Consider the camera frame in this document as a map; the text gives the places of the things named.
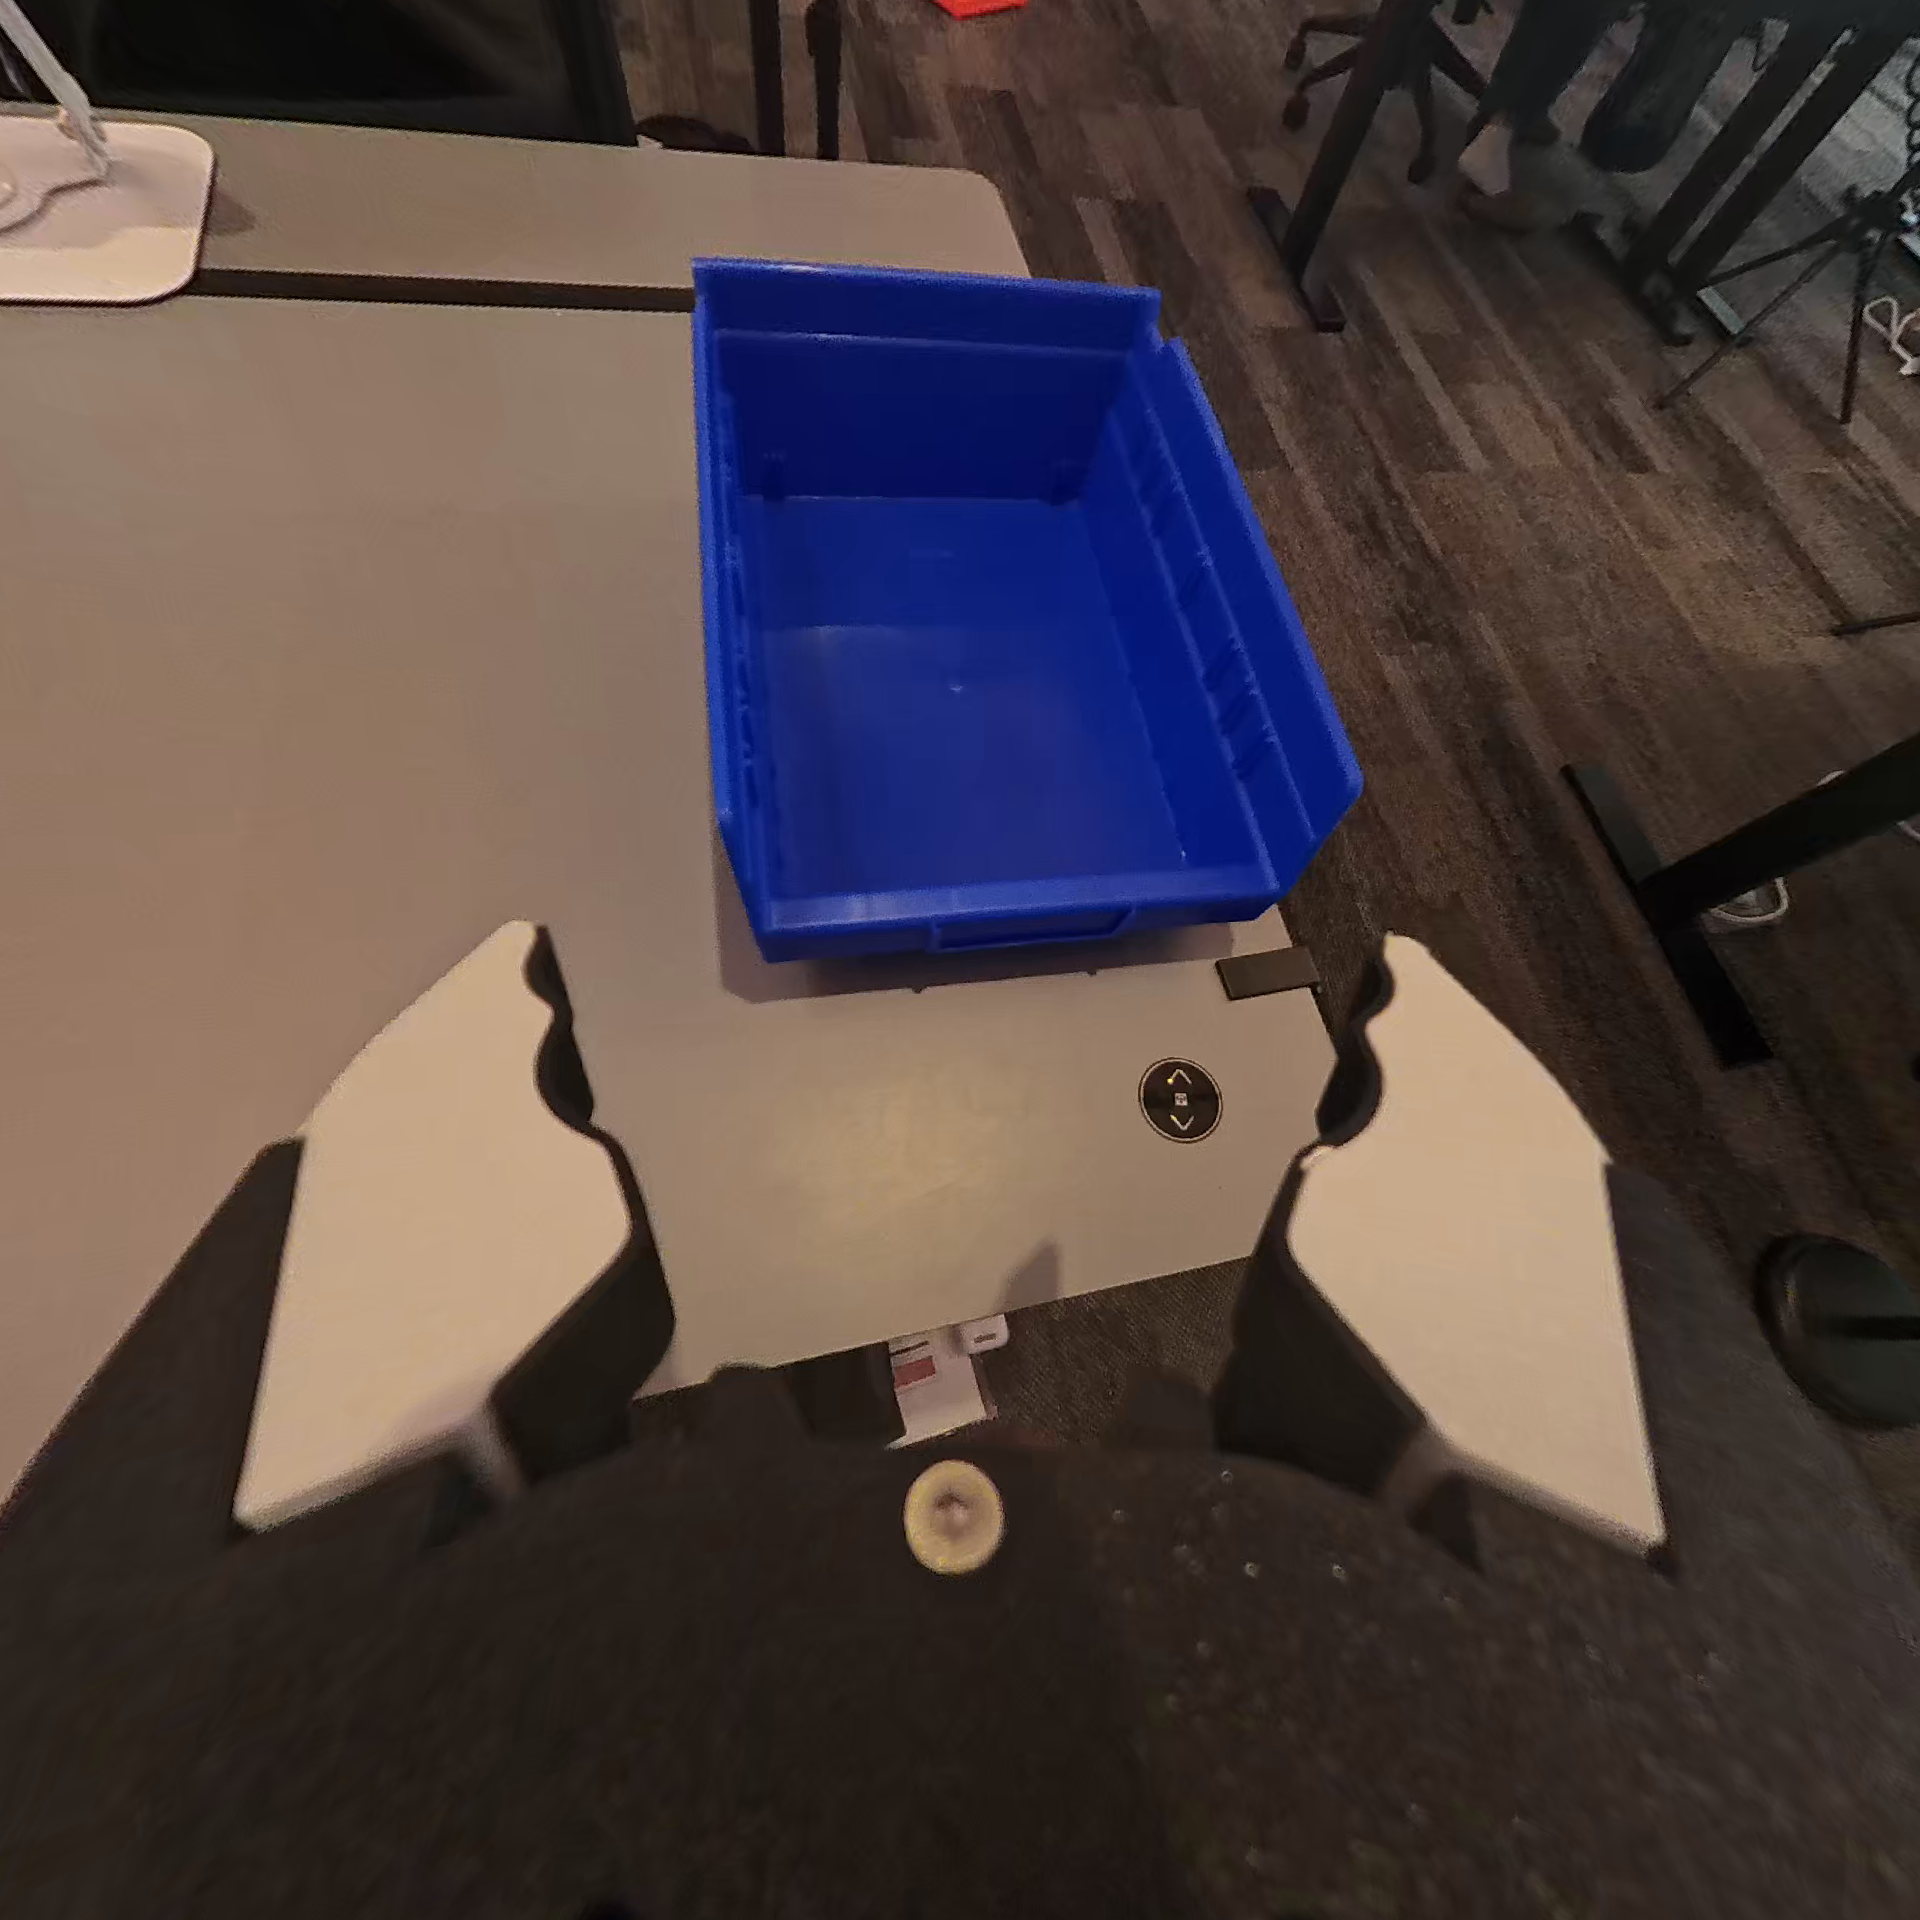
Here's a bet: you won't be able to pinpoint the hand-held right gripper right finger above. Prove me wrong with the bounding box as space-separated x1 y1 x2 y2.
1211 932 1667 1555

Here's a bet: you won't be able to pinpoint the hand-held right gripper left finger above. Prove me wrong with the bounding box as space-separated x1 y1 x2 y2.
230 922 675 1529

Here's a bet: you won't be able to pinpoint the blue plastic bin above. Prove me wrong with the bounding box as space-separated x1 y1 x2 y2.
689 259 1364 962

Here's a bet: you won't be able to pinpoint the black stanchion with round base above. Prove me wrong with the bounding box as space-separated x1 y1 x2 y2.
1757 1233 1920 1427

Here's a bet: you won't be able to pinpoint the white labels under table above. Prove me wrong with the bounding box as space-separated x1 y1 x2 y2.
884 1313 1011 1444

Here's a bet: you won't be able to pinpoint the black tripod stand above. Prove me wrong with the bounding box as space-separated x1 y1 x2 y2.
1655 180 1920 431

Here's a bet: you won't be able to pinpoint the white device stand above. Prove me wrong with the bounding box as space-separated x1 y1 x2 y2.
0 0 113 233

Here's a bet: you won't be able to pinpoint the black desk leg frame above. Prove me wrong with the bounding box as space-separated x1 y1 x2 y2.
1558 732 1920 1069
1248 0 1449 332

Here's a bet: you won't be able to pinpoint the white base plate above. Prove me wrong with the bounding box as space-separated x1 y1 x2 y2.
0 120 214 306

